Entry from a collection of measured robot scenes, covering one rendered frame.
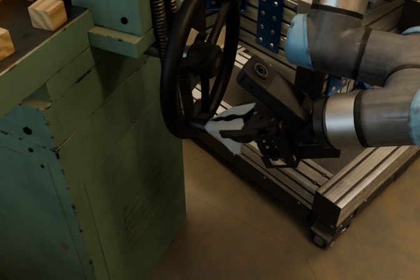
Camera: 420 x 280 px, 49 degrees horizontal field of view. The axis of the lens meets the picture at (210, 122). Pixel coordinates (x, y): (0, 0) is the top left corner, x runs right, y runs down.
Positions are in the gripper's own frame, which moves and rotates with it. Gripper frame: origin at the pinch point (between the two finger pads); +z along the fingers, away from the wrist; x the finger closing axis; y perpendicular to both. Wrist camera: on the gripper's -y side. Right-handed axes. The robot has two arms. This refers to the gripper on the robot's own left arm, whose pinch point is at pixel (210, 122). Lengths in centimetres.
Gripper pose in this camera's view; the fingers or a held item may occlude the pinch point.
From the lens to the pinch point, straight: 73.6
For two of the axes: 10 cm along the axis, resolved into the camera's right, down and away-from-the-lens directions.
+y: 4.5, 7.5, 4.8
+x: 4.2, -6.5, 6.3
